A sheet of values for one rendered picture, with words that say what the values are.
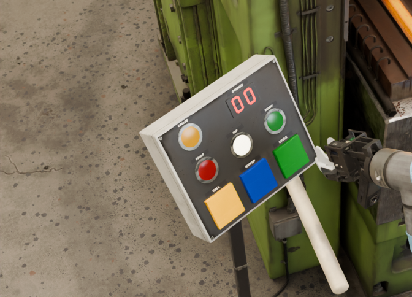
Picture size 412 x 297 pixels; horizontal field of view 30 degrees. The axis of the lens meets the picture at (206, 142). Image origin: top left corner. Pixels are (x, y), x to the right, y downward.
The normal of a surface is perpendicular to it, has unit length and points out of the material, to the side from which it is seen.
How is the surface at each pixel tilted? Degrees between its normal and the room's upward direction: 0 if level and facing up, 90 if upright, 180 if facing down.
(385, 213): 90
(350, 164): 59
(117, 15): 0
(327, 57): 90
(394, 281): 90
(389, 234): 90
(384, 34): 0
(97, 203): 0
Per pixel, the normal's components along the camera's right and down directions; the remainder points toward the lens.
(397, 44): -0.11, -0.66
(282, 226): 0.26, 0.70
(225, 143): 0.50, 0.13
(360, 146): -0.79, 0.49
